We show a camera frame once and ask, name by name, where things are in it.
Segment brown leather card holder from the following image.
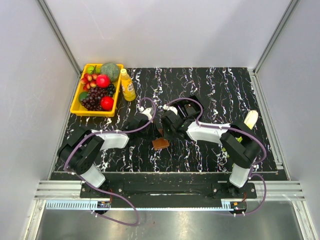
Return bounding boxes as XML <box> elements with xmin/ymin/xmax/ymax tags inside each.
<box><xmin>152</xmin><ymin>129</ymin><xmax>170</xmax><ymax>151</ymax></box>

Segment black plastic card box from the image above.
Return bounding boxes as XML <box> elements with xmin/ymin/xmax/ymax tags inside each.
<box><xmin>167</xmin><ymin>95</ymin><xmax>204</xmax><ymax>119</ymax></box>

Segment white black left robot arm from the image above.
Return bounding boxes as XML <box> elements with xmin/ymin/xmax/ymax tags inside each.
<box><xmin>57</xmin><ymin>107</ymin><xmax>155</xmax><ymax>198</ymax></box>

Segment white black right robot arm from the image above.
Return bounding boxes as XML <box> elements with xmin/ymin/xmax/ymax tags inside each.
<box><xmin>161</xmin><ymin>105</ymin><xmax>263</xmax><ymax>198</ymax></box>

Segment yellow juice bottle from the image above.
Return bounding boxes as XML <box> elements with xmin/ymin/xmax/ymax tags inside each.
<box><xmin>120</xmin><ymin>68</ymin><xmax>136</xmax><ymax>102</ymax></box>

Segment red pomegranate lower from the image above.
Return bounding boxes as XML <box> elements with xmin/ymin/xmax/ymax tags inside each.
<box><xmin>100</xmin><ymin>96</ymin><xmax>114</xmax><ymax>111</ymax></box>

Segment red pomegranate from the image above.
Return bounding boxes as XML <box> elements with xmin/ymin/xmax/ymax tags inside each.
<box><xmin>100</xmin><ymin>96</ymin><xmax>114</xmax><ymax>111</ymax></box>
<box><xmin>96</xmin><ymin>74</ymin><xmax>111</xmax><ymax>88</ymax></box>

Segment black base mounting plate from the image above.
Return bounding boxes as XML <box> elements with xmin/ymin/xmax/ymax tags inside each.
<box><xmin>79</xmin><ymin>171</ymin><xmax>258</xmax><ymax>210</ymax></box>

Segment black grape bunch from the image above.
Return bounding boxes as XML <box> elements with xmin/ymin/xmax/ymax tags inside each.
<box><xmin>106</xmin><ymin>83</ymin><xmax>117</xmax><ymax>98</ymax></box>

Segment dark purple grape bunch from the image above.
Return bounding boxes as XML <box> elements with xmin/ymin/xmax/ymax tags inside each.
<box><xmin>80</xmin><ymin>87</ymin><xmax>107</xmax><ymax>111</ymax></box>

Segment red pomegranate upper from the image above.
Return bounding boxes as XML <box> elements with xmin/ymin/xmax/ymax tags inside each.
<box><xmin>96</xmin><ymin>74</ymin><xmax>111</xmax><ymax>88</ymax></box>

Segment green melon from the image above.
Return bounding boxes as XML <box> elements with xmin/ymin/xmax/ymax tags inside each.
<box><xmin>100</xmin><ymin>62</ymin><xmax>121</xmax><ymax>83</ymax></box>

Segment yellow plastic fruit tray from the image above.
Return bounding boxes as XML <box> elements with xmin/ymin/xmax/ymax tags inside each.
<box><xmin>70</xmin><ymin>62</ymin><xmax>124</xmax><ymax>117</ymax></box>

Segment green lime fruit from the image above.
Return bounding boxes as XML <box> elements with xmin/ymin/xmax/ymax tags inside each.
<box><xmin>78</xmin><ymin>91</ymin><xmax>89</xmax><ymax>103</ymax></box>

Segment small red fruit cluster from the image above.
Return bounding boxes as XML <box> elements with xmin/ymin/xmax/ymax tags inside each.
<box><xmin>80</xmin><ymin>73</ymin><xmax>98</xmax><ymax>92</ymax></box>

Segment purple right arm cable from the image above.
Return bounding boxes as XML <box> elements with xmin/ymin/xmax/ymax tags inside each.
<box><xmin>162</xmin><ymin>97</ymin><xmax>268</xmax><ymax>217</ymax></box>

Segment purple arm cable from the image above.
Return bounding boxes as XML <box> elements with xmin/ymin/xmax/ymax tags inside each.
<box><xmin>63</xmin><ymin>97</ymin><xmax>158</xmax><ymax>226</ymax></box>
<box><xmin>162</xmin><ymin>97</ymin><xmax>268</xmax><ymax>217</ymax></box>

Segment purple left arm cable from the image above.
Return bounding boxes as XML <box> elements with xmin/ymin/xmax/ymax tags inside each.
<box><xmin>63</xmin><ymin>97</ymin><xmax>158</xmax><ymax>226</ymax></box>

